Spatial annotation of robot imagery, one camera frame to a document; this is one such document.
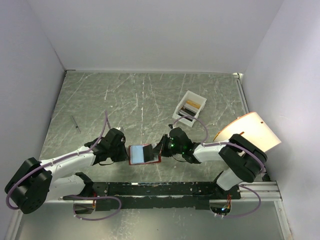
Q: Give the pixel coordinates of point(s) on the white orange lamp shade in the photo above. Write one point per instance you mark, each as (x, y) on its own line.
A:
(253, 128)

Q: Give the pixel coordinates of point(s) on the black credit card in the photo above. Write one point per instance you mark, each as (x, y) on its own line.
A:
(148, 153)

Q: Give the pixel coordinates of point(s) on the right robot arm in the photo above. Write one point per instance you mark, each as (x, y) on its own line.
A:
(244, 160)

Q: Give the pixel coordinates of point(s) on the gold credit card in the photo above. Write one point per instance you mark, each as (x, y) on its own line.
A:
(193, 104)

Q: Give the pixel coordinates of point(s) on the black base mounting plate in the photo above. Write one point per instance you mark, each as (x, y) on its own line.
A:
(164, 195)

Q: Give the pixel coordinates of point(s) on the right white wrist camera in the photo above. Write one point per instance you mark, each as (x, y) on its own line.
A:
(174, 131)

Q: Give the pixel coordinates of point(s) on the small grey metal rod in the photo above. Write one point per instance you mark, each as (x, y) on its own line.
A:
(75, 124)

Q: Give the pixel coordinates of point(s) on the white plastic card tray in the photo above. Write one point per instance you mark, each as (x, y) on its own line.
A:
(189, 95)

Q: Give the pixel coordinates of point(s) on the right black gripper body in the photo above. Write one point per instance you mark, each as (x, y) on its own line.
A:
(169, 147)

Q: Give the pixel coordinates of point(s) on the red leather card holder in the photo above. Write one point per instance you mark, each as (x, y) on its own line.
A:
(142, 154)

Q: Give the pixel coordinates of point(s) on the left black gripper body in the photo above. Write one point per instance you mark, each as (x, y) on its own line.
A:
(118, 153)

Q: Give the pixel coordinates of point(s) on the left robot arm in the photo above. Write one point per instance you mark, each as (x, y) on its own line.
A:
(39, 181)

